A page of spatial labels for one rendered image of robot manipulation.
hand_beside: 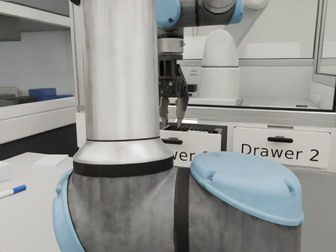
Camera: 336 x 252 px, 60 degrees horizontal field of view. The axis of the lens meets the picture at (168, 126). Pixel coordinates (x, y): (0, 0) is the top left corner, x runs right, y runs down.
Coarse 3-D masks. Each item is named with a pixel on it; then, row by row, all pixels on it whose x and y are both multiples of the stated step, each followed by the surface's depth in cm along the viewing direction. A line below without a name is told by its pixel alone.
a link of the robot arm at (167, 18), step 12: (156, 0) 66; (168, 0) 66; (180, 0) 67; (192, 0) 67; (156, 12) 66; (168, 12) 66; (180, 12) 68; (192, 12) 67; (156, 24) 70; (168, 24) 68; (180, 24) 70; (192, 24) 70
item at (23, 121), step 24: (0, 0) 121; (24, 0) 132; (48, 0) 146; (0, 120) 125; (24, 120) 136; (48, 120) 151; (72, 120) 170; (0, 144) 127; (24, 144) 140; (48, 144) 155; (72, 144) 175
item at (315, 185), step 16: (304, 176) 95; (320, 176) 93; (304, 192) 96; (320, 192) 94; (304, 208) 96; (320, 208) 95; (304, 224) 97; (320, 224) 96; (304, 240) 98; (320, 240) 97
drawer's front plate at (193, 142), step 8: (160, 136) 93; (168, 136) 92; (176, 136) 91; (184, 136) 90; (192, 136) 89; (200, 136) 88; (208, 136) 87; (216, 136) 87; (168, 144) 92; (176, 144) 91; (184, 144) 90; (192, 144) 90; (200, 144) 89; (208, 144) 88; (216, 144) 87; (192, 152) 90; (200, 152) 89; (176, 160) 92
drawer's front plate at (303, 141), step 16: (240, 128) 97; (256, 128) 96; (240, 144) 98; (256, 144) 96; (272, 144) 94; (288, 144) 93; (304, 144) 91; (320, 144) 90; (272, 160) 95; (288, 160) 94; (304, 160) 92; (320, 160) 90
